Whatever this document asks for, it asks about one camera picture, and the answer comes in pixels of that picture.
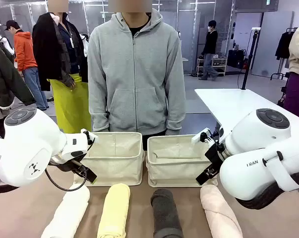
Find dark grey towel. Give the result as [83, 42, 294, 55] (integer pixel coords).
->
[150, 188, 184, 238]

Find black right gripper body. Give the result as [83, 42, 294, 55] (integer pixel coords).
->
[204, 143, 227, 166]

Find beige fabric basket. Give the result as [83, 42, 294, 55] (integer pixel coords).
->
[146, 134, 218, 188]
[73, 131, 145, 187]

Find black sleeved right arm cables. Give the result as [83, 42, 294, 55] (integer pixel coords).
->
[235, 168, 299, 210]

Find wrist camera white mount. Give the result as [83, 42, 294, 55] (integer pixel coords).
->
[80, 128, 99, 150]
[191, 127, 216, 146]

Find person in beige jacket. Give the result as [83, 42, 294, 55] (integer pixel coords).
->
[283, 19, 299, 122]

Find person in dark green jacket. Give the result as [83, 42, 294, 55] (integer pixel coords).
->
[0, 34, 37, 139]

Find black clothes rack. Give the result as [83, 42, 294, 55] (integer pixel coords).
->
[270, 27, 299, 81]

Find white shoe rack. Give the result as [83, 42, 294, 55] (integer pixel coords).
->
[196, 57, 228, 77]

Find black suitcase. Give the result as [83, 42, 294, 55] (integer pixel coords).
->
[228, 49, 247, 68]

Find person in black with mask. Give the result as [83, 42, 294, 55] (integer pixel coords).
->
[198, 20, 220, 81]

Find pink towel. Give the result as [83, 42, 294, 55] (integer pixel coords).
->
[200, 184, 243, 238]

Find hanging black garment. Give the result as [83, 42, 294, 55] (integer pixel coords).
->
[275, 31, 295, 60]

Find person's left forearm grey sleeve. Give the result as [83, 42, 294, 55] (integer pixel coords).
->
[165, 81, 187, 136]

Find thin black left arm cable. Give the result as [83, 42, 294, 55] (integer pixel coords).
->
[44, 165, 88, 192]

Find white table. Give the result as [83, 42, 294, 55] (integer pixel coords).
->
[194, 88, 299, 140]

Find rolled white towel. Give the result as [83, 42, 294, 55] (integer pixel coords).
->
[41, 183, 91, 238]

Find yellow towel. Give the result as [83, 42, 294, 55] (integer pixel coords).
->
[97, 183, 131, 238]

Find person's right forearm grey sleeve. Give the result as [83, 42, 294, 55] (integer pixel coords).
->
[88, 81, 111, 132]

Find black tripod pole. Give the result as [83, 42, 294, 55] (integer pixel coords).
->
[241, 28, 262, 90]

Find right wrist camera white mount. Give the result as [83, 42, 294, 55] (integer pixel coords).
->
[191, 127, 216, 146]

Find person in grey hoodie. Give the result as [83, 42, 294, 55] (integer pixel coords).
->
[87, 0, 187, 137]

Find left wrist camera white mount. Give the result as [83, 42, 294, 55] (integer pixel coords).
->
[80, 128, 99, 150]

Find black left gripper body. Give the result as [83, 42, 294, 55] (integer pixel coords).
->
[50, 158, 88, 176]

